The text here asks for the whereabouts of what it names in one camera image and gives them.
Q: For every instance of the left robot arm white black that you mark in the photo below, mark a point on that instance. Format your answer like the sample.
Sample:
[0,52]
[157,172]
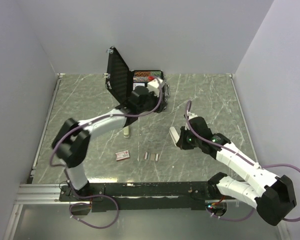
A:
[70,146]

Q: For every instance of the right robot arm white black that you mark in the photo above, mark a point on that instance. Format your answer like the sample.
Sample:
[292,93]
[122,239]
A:
[272,196]

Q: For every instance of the black poker chip case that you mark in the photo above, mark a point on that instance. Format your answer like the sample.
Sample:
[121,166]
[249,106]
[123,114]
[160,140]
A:
[129,87]

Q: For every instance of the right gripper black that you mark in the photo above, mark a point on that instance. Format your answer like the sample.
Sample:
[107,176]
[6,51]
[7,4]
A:
[181,143]

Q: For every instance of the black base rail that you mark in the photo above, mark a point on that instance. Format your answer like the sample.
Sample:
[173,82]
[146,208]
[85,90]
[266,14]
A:
[194,195]

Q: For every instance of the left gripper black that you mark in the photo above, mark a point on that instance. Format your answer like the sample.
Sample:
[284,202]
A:
[163,104]

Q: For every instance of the aluminium frame rail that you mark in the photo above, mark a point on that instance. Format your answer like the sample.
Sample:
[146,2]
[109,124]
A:
[38,194]

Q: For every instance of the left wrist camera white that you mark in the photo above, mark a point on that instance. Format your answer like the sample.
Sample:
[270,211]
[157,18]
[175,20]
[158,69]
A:
[155,83]

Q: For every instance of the red white staple box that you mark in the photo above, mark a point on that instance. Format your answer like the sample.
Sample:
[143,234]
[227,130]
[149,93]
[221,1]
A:
[122,155]

